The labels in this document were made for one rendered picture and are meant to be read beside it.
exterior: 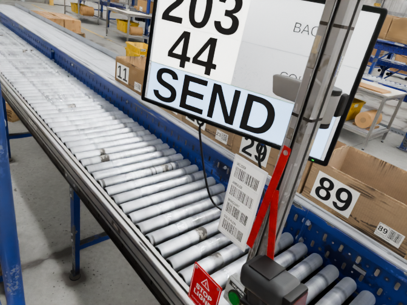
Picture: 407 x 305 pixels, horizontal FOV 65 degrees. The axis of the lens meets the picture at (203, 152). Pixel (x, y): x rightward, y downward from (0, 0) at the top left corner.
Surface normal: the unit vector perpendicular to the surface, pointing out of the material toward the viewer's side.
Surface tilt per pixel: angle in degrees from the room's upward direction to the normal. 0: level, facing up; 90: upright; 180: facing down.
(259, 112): 86
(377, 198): 90
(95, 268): 0
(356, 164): 90
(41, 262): 0
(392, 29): 90
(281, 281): 8
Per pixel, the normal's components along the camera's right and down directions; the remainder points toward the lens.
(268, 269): 0.07, -0.94
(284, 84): -0.68, 0.22
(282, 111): -0.47, 0.25
